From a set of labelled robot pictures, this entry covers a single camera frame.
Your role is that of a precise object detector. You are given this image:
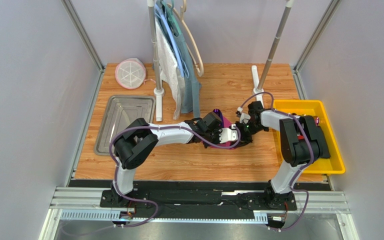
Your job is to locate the pink paper napkin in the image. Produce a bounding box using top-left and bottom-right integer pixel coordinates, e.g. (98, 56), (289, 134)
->
(205, 114), (243, 150)

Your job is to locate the purple metal spoon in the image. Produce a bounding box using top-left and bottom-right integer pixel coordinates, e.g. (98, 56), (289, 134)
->
(213, 108), (232, 128)

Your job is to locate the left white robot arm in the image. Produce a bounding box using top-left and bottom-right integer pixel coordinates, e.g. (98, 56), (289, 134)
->
(109, 111), (224, 196)

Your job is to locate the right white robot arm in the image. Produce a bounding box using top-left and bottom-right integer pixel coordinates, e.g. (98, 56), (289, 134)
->
(235, 109), (331, 203)

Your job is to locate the blue grey hanging cloth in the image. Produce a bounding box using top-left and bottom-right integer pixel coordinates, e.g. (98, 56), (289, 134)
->
(172, 8), (202, 118)

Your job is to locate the right rack pole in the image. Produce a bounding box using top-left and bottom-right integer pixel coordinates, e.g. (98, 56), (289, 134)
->
(251, 0), (295, 104)

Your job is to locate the rack pole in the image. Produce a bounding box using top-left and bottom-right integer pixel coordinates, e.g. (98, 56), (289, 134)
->
(146, 0), (165, 122)
(251, 0), (295, 104)

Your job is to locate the beige clothes hanger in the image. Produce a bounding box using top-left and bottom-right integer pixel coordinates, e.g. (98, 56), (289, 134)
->
(167, 0), (205, 77)

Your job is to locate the left rack pole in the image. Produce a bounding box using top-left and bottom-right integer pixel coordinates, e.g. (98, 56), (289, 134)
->
(146, 0), (165, 122)

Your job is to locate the blue clothes hanger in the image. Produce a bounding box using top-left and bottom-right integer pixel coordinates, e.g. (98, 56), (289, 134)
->
(155, 3), (189, 77)

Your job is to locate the white lace cloth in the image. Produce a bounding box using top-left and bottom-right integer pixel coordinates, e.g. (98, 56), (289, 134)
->
(155, 19), (185, 120)

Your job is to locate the pink gold utensil in bin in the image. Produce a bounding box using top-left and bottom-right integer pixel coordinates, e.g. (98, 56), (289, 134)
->
(311, 115), (326, 127)

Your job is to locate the silver metal tray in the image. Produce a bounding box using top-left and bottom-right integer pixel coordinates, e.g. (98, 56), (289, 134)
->
(94, 95), (156, 156)

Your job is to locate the yellow plastic bin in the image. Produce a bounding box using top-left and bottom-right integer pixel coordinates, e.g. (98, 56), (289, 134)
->
(273, 99), (346, 175)

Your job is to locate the pink white mesh basket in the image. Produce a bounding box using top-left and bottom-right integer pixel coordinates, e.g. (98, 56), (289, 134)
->
(115, 57), (156, 90)

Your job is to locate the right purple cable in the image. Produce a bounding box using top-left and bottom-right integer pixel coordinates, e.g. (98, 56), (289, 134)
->
(236, 91), (315, 233)

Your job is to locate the purple cable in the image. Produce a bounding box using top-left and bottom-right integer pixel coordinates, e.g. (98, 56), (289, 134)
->
(236, 91), (315, 233)
(108, 124), (243, 229)

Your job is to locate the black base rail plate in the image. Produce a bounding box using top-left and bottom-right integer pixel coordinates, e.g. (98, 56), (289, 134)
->
(68, 179), (309, 221)

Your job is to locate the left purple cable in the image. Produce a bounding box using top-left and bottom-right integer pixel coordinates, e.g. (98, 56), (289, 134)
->
(108, 124), (243, 229)

